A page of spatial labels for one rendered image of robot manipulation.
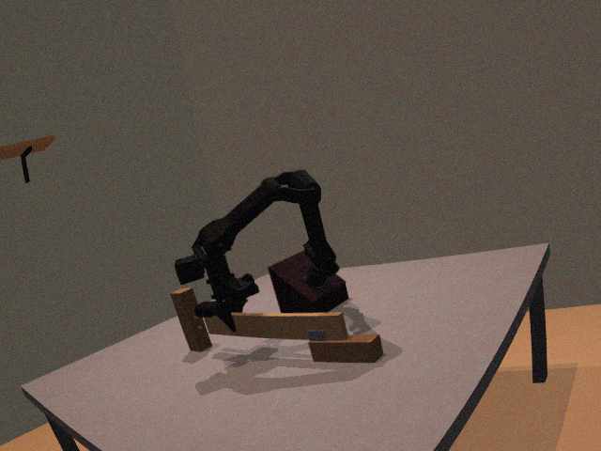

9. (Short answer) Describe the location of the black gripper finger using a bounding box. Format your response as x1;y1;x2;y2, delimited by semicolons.
228;300;249;313
216;307;237;333

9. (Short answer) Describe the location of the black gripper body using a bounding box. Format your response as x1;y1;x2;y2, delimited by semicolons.
194;271;259;318

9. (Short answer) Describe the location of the long wooden plank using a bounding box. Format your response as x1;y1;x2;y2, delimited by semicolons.
204;312;348;341

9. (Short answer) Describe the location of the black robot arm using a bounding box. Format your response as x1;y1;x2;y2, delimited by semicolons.
174;170;340;302

